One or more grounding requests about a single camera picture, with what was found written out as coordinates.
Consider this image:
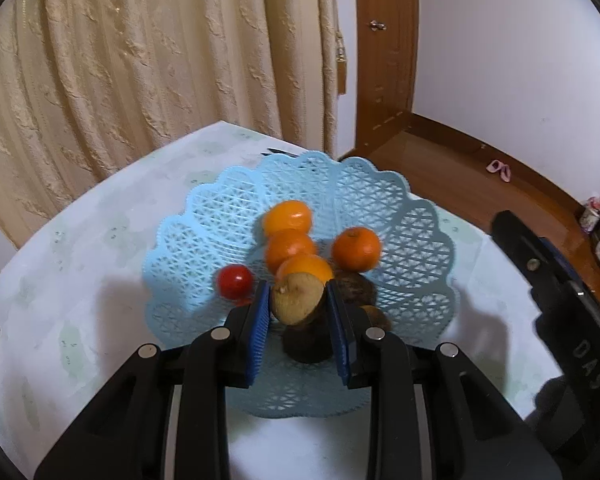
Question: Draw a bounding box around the pale tan round fruit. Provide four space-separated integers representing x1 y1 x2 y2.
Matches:
271 272 326 327

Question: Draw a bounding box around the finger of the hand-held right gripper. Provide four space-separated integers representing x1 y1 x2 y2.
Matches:
490 209 589 311

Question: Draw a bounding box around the dark brown round fruit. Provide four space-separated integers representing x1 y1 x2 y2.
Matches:
330 270 376 309
281 317 337 365

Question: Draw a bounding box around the large dimpled orange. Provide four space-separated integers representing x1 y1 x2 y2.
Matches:
331 226 383 273

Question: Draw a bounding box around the cream textured curtain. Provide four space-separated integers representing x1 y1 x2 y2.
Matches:
0 0 339 252

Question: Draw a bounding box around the light blue lattice fruit basket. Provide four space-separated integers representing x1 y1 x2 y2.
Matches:
142 150 459 419

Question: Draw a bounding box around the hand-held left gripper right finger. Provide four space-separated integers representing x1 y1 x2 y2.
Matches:
327 280 562 480

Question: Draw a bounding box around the gold curtain tassel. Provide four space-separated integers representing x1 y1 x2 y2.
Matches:
330 0 349 96

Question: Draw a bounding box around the brown wooden door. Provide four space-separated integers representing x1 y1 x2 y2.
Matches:
352 0 421 157

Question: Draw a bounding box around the small smooth tangerine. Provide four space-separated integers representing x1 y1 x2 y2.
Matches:
276 254 334 286

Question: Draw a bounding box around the brown fuzzy kiwi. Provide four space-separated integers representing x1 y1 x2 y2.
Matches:
357 305 394 334

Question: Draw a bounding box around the small orange kumquat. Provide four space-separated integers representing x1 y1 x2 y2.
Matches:
266 229 319 273
262 200 314 236

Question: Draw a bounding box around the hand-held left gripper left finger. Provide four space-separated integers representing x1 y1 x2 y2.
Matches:
34 280 271 480

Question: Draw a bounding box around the patterned small container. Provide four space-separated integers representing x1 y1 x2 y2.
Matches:
579 197 600 233

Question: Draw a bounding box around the red cherry tomato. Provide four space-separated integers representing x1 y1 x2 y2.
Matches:
216 263 256 306

